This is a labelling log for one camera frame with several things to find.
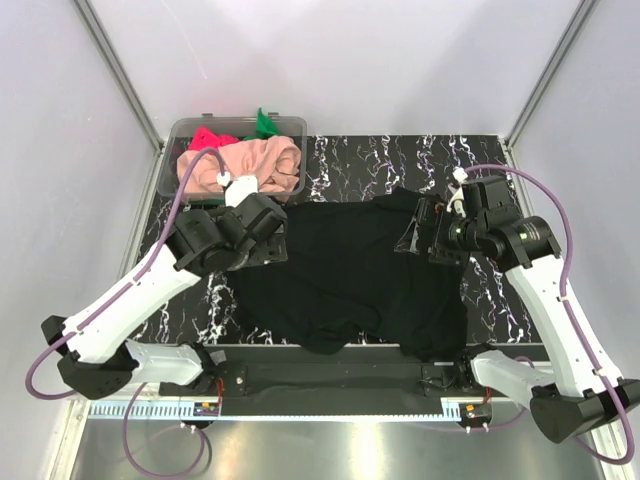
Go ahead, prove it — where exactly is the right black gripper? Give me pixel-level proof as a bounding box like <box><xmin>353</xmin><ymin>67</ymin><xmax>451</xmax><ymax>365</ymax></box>
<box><xmin>394</xmin><ymin>198</ymin><xmax>486</xmax><ymax>269</ymax></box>

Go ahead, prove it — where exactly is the black t shirt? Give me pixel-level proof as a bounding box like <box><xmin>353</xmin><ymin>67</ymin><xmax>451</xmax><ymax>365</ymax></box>
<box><xmin>227</xmin><ymin>188</ymin><xmax>468</xmax><ymax>361</ymax></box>

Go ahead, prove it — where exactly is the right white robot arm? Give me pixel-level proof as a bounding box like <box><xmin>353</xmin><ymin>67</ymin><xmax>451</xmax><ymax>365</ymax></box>
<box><xmin>406</xmin><ymin>176</ymin><xmax>639</xmax><ymax>443</ymax></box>

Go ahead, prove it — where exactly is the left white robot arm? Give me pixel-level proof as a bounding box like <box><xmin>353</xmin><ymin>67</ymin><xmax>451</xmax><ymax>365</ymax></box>
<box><xmin>41</xmin><ymin>193</ymin><xmax>287</xmax><ymax>400</ymax></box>

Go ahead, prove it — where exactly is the pink t shirt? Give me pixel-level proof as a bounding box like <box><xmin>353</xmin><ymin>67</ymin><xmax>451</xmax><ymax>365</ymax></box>
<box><xmin>184</xmin><ymin>136</ymin><xmax>302</xmax><ymax>203</ymax></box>

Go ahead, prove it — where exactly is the clear plastic bin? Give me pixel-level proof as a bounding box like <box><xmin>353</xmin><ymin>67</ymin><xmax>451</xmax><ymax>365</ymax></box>
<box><xmin>156</xmin><ymin>113</ymin><xmax>307</xmax><ymax>202</ymax></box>

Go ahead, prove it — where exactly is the green t shirt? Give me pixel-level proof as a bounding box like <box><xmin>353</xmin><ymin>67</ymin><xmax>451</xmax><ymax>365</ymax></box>
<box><xmin>243</xmin><ymin>108</ymin><xmax>280</xmax><ymax>141</ymax></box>

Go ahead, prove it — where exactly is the red t shirt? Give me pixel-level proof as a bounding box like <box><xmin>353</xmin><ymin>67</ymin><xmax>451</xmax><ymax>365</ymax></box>
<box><xmin>188</xmin><ymin>126</ymin><xmax>239</xmax><ymax>151</ymax></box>

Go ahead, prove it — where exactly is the black marble pattern mat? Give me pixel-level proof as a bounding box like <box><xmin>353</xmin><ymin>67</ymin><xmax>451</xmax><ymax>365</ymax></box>
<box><xmin>132</xmin><ymin>134</ymin><xmax>540</xmax><ymax>345</ymax></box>

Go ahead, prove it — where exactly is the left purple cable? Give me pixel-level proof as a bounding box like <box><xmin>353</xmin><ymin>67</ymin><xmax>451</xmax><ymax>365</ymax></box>
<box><xmin>25</xmin><ymin>148</ymin><xmax>231</xmax><ymax>476</ymax></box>

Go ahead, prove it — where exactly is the white slotted cable duct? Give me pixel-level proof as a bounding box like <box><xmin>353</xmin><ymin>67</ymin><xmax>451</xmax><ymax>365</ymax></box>
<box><xmin>88</xmin><ymin>400</ymin><xmax>221</xmax><ymax>421</ymax></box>

